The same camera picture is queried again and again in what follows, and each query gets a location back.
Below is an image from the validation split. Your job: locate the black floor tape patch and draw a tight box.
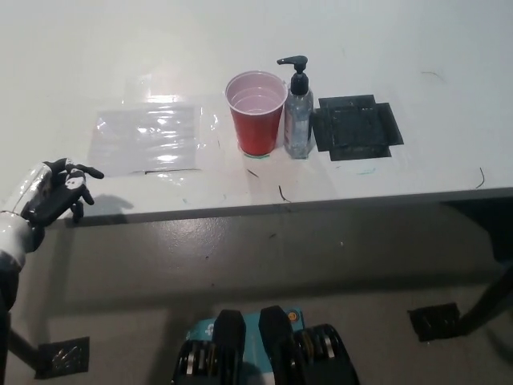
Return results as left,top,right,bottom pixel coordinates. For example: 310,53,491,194
34,335,91,381
406,302,463,342

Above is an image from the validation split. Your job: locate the clear plastic sheet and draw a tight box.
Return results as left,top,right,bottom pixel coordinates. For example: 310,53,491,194
87,101,220,176

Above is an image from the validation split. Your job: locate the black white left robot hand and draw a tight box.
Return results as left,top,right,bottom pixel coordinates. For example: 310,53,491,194
15,157,106,226

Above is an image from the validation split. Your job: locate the red plastic cup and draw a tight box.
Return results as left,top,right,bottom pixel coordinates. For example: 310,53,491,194
224,70,289,158

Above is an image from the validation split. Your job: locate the clear soap bottle black pump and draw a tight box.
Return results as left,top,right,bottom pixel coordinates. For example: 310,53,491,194
276,55,315,160

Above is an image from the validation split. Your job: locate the green tape ring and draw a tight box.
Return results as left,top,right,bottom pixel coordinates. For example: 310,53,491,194
239,148,275,162

